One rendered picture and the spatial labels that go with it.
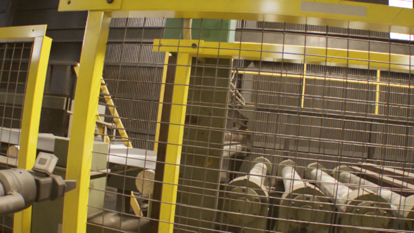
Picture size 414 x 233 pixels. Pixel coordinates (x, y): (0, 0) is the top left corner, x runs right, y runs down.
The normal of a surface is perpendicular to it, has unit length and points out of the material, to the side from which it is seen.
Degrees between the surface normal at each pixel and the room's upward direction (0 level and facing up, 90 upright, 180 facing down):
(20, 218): 90
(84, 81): 90
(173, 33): 90
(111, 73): 90
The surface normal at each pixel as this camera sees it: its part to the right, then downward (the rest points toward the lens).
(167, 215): -0.22, -0.08
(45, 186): 0.98, 0.10
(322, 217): 0.05, -0.02
